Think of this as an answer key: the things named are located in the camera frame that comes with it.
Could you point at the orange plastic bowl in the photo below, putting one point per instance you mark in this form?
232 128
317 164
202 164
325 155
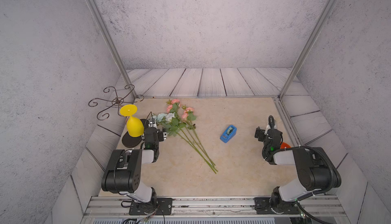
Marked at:
284 146

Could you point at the yellow plastic goblet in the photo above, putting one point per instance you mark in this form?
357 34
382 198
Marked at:
134 125

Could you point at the wrought iron scroll stand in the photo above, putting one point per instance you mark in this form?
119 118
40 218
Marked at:
117 100

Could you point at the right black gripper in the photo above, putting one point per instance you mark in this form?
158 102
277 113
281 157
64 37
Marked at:
262 132

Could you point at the left aluminium frame post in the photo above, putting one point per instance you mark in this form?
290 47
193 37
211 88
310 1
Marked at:
108 39

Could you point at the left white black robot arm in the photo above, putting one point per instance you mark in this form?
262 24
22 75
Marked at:
123 172

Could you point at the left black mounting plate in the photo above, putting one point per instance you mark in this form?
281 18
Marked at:
159 206

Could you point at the black mounting plate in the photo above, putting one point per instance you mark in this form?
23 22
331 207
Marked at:
267 206
159 206

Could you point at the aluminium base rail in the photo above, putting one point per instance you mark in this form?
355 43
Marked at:
212 210

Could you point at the aluminium frame post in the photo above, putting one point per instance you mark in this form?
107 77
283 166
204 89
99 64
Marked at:
323 17
108 39

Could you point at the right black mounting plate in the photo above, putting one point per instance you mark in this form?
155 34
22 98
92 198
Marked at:
267 206

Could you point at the artificial flower bouquet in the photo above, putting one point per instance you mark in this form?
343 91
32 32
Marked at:
178 120

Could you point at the right aluminium frame post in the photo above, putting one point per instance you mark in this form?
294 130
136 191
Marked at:
323 17

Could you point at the blue tape dispenser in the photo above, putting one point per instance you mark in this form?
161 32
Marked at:
228 134

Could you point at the black oval tray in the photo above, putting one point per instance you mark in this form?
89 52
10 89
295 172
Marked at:
131 142

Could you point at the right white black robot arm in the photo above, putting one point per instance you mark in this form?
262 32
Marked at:
316 174

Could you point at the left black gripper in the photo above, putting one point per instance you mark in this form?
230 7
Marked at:
160 135

